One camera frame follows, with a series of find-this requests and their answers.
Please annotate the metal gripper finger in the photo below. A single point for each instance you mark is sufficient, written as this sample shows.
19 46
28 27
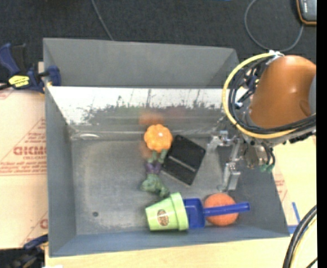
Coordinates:
223 140
231 173

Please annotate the black flat box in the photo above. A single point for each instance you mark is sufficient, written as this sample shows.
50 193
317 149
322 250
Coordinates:
184 159

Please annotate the blue plastic scoop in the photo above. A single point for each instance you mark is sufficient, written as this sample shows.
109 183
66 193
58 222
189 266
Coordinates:
194 212

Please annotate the orange bumpy ball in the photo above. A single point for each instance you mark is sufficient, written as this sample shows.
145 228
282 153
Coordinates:
158 138

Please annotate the green plastic cup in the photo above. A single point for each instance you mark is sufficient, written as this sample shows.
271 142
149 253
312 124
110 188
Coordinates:
163 214

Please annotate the green and purple toy figure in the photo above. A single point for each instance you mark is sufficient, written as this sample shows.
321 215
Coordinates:
152 180

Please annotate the grey metal bin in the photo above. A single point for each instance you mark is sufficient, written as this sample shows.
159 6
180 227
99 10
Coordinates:
110 177

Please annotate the brown cardboard board red print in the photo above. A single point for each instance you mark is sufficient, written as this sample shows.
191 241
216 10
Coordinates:
18 177

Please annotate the black cylinder on white bracket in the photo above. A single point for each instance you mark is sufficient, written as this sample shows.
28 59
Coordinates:
300 139

